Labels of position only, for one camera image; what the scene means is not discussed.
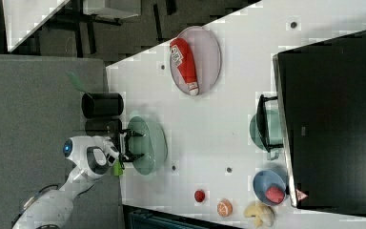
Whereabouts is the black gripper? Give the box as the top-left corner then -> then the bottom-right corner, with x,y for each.
108,119 -> 144,162

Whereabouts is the green plastic strainer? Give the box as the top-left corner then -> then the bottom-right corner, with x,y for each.
128,116 -> 168,176

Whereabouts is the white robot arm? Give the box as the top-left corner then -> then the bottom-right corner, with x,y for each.
11,120 -> 144,229

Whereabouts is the green small object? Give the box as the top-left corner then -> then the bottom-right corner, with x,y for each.
112,160 -> 123,177

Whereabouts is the black cylindrical container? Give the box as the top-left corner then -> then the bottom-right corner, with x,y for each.
81,93 -> 124,119

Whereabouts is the green spatula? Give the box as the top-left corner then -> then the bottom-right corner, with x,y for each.
67,72 -> 91,94

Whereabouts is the small red fruit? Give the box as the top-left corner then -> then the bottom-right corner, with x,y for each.
194,190 -> 205,202

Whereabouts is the red ketchup bottle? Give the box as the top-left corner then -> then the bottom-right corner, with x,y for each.
170,38 -> 199,96

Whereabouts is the orange slice toy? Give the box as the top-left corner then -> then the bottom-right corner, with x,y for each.
217,198 -> 233,218

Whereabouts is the grey round plate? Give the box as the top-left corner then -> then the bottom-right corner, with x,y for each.
170,26 -> 221,95

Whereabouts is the blue bowl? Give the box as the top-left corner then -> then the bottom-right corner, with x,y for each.
253,170 -> 287,206

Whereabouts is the yellow banana toy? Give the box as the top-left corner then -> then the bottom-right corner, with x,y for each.
244,203 -> 275,228

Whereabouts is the red fruit in bowl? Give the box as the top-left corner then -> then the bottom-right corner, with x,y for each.
265,186 -> 285,204

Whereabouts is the white side table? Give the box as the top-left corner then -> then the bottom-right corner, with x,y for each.
1,0 -> 71,52

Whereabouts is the black microwave oven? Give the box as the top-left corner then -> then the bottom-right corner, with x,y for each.
274,30 -> 366,217

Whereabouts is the black cable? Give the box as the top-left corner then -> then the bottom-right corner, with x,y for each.
10,183 -> 61,228

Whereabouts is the black oven door handle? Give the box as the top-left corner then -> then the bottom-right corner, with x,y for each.
256,94 -> 283,153

